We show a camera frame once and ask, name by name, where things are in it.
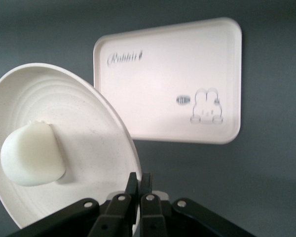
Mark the pink rabbit print tray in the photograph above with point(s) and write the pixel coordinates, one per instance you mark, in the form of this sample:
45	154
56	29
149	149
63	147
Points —
167	81

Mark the round beige plate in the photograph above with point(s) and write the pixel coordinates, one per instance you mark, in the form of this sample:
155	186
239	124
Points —
76	111

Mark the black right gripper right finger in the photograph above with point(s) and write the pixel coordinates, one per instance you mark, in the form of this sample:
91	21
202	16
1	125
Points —
153	217

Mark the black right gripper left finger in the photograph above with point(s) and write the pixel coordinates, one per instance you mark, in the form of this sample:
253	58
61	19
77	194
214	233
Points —
113	217

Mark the white steamed bun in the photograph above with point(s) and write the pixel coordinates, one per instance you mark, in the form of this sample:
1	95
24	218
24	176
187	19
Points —
32	158

